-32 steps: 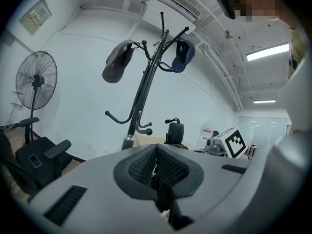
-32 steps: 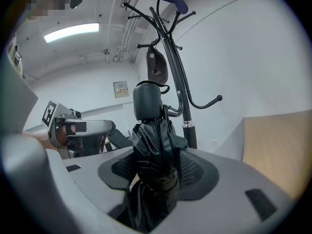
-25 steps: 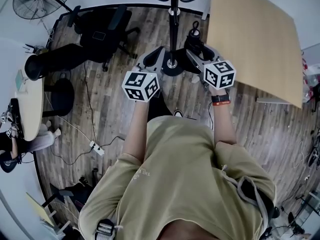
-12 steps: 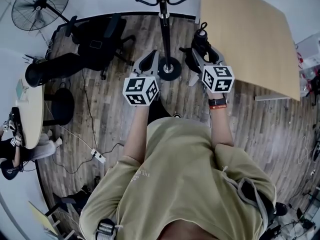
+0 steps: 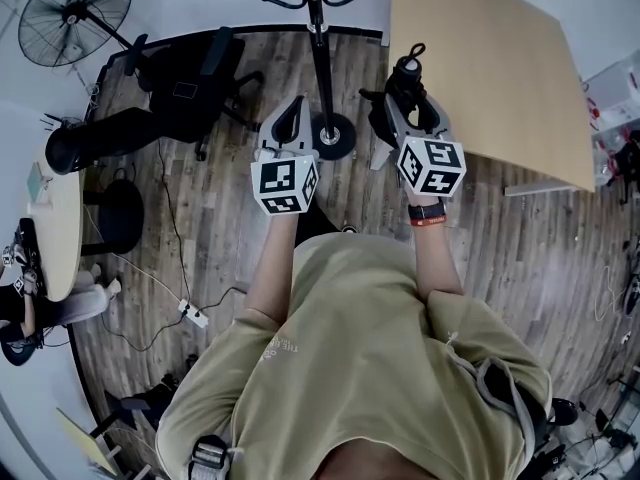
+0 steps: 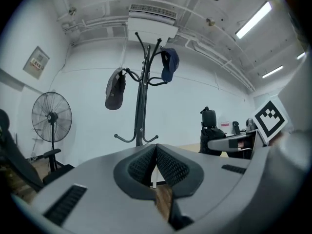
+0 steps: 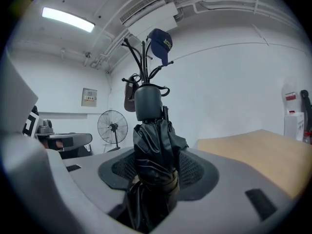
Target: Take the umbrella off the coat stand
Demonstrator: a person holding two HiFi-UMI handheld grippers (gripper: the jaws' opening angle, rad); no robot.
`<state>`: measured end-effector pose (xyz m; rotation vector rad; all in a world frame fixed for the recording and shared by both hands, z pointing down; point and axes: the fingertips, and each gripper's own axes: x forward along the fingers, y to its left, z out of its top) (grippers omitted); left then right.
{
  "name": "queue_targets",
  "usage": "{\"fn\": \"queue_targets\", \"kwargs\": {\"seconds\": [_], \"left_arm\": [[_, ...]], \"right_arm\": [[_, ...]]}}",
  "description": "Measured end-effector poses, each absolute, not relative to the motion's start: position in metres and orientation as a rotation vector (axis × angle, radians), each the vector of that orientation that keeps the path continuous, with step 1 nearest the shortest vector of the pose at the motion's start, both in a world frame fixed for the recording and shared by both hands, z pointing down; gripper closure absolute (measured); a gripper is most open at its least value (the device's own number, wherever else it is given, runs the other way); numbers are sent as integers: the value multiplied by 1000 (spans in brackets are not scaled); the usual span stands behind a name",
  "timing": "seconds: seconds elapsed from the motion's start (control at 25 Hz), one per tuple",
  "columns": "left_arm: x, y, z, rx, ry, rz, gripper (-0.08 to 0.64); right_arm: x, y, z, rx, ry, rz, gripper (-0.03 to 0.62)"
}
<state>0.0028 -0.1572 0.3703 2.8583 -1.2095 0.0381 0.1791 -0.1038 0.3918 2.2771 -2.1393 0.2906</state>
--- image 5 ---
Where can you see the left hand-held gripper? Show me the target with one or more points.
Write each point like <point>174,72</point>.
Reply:
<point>280,183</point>

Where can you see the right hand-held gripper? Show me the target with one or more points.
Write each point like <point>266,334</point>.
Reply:
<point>432,168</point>

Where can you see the black object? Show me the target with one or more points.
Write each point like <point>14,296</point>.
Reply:
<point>405,85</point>

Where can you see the black tripod stand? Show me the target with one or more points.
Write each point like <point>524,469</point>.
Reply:
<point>320,68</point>

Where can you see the person's right forearm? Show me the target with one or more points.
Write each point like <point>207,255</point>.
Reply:
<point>435,258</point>

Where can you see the person's left forearm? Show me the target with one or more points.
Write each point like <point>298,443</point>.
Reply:
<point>272,268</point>

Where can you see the light wooden rectangular table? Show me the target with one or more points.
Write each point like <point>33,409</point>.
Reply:
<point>480,68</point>

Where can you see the black wristwatch with red trim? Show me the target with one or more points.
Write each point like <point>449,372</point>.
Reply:
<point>427,213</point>

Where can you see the black trousers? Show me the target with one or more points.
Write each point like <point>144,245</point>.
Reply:
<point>315,228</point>

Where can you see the black office chair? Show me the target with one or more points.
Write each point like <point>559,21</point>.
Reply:
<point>185,103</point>

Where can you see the black and white shoe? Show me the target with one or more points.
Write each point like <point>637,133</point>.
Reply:
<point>349,228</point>

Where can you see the black chair with headrest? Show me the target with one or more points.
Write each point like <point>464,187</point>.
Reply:
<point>115,218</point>

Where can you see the white power strip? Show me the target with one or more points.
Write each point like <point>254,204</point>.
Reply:
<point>194,313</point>

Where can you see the black standing fan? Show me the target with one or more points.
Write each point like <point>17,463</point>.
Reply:
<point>75,15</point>

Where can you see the olive t-shirt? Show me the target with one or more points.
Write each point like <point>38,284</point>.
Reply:
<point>360,368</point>

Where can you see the round beige table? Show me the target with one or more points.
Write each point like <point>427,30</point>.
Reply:
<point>62,228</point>

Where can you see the green notebook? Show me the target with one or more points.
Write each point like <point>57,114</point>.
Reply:
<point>37,183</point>

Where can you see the yellow board on stand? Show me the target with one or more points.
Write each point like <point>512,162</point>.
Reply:
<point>87,440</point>

